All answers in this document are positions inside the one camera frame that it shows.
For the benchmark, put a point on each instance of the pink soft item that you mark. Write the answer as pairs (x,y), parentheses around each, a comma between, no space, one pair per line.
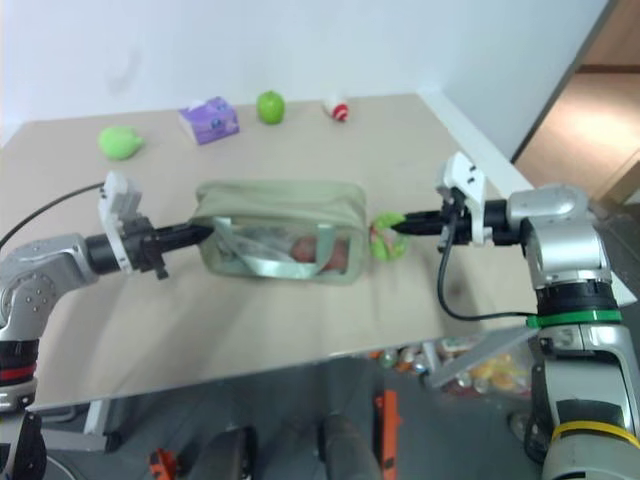
(302,249)

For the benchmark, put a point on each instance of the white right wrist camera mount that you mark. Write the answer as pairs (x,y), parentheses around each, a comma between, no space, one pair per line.
(472,182)

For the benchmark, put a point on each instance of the white table leg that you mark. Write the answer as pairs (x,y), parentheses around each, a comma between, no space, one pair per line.
(99,417)

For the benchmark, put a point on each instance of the white grey cloth item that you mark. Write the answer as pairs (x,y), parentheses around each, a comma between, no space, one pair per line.
(260,240)

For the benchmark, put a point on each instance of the green soft toy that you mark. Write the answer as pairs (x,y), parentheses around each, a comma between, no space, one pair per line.
(120,143)

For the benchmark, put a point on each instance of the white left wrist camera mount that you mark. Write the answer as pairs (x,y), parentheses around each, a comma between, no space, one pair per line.
(117,200)

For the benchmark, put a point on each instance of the brown wooden door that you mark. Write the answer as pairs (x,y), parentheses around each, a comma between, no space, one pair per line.
(585,125)

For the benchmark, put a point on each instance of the green apple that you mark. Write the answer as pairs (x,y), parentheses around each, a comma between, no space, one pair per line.
(271,107)

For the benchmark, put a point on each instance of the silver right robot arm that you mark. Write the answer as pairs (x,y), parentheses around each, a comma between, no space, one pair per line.
(570,250)

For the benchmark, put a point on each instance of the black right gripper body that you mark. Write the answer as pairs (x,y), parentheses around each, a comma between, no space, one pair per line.
(457,225)

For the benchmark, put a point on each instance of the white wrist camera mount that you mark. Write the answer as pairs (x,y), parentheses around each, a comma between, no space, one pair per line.
(117,200)
(472,182)

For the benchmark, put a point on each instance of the orange black tool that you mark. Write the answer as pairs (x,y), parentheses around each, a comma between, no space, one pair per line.
(389,430)

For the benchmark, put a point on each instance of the green transparent zipper pouch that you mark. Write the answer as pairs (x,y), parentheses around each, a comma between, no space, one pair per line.
(280,202)

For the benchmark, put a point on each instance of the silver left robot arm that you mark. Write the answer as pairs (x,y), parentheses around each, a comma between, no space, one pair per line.
(45,280)

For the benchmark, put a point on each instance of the red white small toy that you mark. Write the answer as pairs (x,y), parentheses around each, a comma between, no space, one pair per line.
(340,111)

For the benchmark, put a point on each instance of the small orange black object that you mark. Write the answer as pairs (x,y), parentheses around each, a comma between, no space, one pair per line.
(164,465)

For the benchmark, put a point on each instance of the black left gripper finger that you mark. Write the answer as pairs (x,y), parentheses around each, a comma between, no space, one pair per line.
(187,231)
(182,242)

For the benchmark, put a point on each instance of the purple tissue pack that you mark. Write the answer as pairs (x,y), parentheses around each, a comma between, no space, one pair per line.
(210,122)

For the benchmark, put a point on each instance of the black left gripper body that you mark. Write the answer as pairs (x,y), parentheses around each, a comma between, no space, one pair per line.
(142,245)

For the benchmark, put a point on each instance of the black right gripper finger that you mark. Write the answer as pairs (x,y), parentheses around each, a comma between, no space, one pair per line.
(420,229)
(422,218)

